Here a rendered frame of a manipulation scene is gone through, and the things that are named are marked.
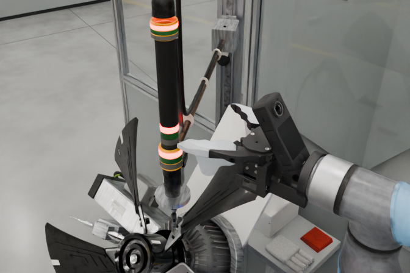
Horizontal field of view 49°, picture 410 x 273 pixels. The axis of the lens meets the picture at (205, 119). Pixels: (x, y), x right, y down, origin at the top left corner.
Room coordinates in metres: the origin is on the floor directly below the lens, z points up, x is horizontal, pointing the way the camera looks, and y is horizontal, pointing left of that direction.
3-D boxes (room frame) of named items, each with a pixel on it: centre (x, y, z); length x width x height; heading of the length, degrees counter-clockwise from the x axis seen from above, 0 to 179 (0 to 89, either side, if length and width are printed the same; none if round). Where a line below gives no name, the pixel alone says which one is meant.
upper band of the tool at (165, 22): (0.67, 0.06, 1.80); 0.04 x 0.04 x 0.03
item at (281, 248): (1.02, -0.28, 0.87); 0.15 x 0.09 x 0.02; 43
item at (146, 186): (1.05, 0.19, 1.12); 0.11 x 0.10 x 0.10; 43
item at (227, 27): (1.28, -0.06, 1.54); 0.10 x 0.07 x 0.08; 168
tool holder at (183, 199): (0.68, 0.06, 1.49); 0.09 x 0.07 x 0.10; 168
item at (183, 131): (0.97, 0.00, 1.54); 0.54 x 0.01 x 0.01; 168
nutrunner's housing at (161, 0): (0.67, 0.06, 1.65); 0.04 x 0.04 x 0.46
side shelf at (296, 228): (1.13, -0.26, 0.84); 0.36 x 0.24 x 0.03; 43
